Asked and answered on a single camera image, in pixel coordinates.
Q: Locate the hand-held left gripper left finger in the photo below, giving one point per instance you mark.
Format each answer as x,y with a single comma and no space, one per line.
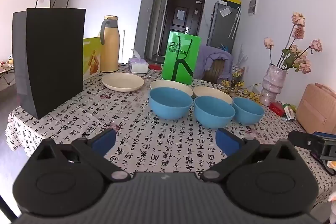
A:
103,141

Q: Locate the green paper bag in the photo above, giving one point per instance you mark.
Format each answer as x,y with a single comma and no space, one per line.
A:
181,56

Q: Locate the cream plate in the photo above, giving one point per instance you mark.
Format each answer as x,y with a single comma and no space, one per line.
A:
122,82

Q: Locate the dark brown door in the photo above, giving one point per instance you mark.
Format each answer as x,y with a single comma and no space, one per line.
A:
181,14

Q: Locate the dried pink roses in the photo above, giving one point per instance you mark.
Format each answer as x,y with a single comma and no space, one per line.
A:
298,33

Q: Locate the white green medicine box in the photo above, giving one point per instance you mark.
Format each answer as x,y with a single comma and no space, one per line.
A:
290,112

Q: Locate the yellow flower branch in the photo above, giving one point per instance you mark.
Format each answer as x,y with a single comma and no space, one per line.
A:
232,83

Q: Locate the black paper bag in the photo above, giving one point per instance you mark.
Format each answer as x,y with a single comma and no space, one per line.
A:
50,61

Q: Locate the tissue pack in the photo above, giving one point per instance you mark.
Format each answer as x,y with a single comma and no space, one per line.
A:
137,65

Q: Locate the white pole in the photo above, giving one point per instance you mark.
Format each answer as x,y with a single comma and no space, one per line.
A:
123,45

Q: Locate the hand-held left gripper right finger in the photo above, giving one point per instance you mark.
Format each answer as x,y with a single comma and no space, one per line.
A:
228,141

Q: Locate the cream bowl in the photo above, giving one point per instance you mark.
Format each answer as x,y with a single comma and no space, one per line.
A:
168,83
210,90

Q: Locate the calligraphy printed tablecloth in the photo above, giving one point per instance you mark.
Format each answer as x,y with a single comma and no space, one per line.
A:
131,134

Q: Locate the purple jacket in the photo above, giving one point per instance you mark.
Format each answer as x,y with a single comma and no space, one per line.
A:
227,57

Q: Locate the wall electrical panel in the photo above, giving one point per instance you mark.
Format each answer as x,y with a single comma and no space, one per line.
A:
252,6

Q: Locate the wooden folding table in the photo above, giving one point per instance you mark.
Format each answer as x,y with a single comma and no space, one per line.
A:
6,75

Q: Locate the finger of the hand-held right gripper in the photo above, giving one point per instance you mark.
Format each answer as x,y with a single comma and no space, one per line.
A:
302,138

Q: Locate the wooden chair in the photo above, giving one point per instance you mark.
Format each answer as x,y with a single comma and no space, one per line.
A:
218,71

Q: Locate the yellow thermos jug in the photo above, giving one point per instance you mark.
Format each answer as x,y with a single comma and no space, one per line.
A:
110,48

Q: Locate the yellow-green snack box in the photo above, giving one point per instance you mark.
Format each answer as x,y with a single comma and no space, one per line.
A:
90,61

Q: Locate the red box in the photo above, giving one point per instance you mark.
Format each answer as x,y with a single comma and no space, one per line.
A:
277,108

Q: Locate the white umbrella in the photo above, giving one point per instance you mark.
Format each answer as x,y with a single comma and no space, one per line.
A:
235,24

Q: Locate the blue bowl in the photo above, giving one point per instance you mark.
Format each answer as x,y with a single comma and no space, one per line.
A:
170,106
214,113
248,111

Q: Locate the grey refrigerator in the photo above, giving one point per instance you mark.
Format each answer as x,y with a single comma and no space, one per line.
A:
223,27

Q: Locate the beige case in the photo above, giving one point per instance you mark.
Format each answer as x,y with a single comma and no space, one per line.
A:
317,106

